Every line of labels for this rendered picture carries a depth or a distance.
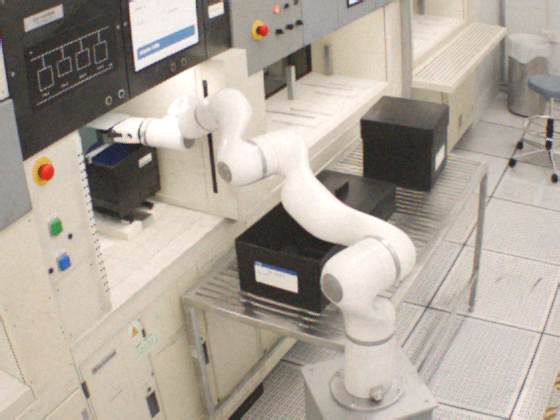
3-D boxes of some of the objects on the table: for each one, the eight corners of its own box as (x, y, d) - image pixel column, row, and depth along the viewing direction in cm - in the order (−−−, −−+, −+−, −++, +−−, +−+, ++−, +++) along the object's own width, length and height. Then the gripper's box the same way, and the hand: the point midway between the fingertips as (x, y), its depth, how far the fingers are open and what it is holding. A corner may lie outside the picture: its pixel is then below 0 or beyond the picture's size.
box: (431, 192, 262) (432, 129, 250) (360, 180, 274) (358, 118, 262) (448, 162, 285) (450, 104, 273) (383, 151, 296) (382, 94, 284)
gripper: (163, 110, 217) (119, 105, 225) (130, 130, 205) (86, 124, 212) (165, 132, 221) (122, 126, 229) (133, 154, 208) (89, 146, 216)
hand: (109, 126), depth 220 cm, fingers open, 4 cm apart
